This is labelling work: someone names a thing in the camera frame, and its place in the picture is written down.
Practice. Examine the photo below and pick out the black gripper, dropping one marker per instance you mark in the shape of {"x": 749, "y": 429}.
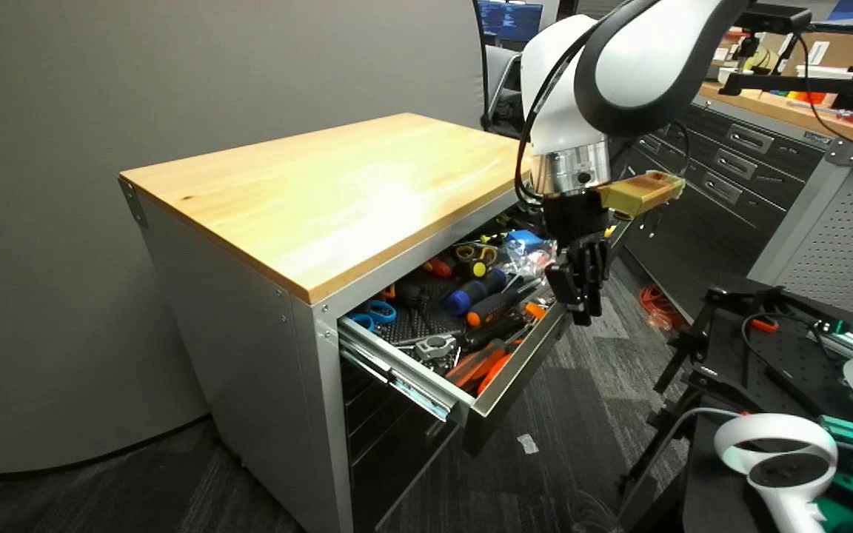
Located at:
{"x": 575, "y": 223}

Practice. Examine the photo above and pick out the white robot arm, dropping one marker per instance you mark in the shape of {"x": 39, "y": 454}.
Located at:
{"x": 636, "y": 60}

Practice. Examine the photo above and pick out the clear plastic bag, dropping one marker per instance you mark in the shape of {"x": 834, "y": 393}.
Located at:
{"x": 529, "y": 252}

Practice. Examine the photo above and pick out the orange object on floor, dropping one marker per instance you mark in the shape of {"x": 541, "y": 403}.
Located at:
{"x": 660, "y": 312}

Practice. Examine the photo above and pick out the orange black screwdriver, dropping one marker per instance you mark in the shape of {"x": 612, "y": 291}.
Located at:
{"x": 498, "y": 307}

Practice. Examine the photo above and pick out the yellow black tool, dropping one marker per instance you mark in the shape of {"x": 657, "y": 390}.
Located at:
{"x": 478, "y": 258}

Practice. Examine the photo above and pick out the black tripod stand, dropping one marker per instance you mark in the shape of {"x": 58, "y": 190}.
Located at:
{"x": 688, "y": 375}

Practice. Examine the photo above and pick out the metal tool drawer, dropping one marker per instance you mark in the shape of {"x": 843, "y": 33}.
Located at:
{"x": 445, "y": 380}

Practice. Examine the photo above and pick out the white paper scrap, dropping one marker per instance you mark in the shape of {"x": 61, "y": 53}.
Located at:
{"x": 529, "y": 443}

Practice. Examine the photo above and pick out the black drawer cabinet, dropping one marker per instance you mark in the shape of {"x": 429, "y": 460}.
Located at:
{"x": 732, "y": 189}

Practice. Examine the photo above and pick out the orange black bar clamp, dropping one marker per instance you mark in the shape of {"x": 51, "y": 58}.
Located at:
{"x": 760, "y": 325}

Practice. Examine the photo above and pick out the grey pegboard panel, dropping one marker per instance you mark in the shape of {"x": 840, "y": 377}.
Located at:
{"x": 836, "y": 238}

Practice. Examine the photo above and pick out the white VR controller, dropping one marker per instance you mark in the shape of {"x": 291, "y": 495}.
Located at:
{"x": 777, "y": 463}

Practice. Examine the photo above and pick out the wood top cluttered bench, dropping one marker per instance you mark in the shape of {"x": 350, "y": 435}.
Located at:
{"x": 814, "y": 100}

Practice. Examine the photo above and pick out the wood top metal workbench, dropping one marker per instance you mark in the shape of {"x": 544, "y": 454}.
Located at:
{"x": 281, "y": 208}

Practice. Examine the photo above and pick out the tan wrist camera box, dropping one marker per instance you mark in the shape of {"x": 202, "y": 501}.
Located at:
{"x": 637, "y": 193}

